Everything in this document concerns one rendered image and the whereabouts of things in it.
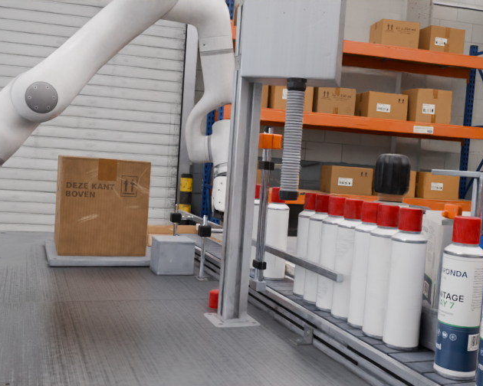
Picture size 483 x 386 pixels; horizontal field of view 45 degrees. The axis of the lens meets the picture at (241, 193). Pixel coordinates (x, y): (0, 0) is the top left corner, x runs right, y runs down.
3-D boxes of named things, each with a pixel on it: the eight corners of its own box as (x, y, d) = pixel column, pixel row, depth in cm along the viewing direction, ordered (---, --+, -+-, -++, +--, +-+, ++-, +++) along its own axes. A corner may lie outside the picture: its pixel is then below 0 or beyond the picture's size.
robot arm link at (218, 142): (208, 164, 157) (241, 161, 156) (206, 119, 161) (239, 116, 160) (213, 173, 165) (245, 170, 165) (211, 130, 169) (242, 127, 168)
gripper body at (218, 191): (215, 169, 155) (218, 210, 152) (251, 171, 159) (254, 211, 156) (207, 178, 162) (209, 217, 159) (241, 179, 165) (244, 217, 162)
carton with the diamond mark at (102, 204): (146, 256, 164) (151, 161, 163) (57, 256, 156) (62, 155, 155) (129, 240, 192) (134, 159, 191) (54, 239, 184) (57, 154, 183)
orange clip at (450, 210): (462, 220, 85) (464, 205, 85) (451, 220, 84) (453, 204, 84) (448, 217, 88) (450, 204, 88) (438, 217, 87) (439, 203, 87)
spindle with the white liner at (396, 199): (411, 283, 135) (422, 155, 134) (379, 283, 132) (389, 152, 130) (389, 275, 144) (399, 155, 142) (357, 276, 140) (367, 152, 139)
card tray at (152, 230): (220, 247, 205) (221, 236, 204) (147, 246, 195) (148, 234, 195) (196, 235, 233) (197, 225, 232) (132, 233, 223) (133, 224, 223)
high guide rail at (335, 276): (342, 282, 96) (343, 273, 96) (336, 282, 96) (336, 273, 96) (179, 213, 196) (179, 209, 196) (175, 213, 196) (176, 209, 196)
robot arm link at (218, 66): (171, 55, 152) (186, 168, 160) (231, 49, 151) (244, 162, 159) (177, 54, 161) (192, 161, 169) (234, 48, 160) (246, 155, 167)
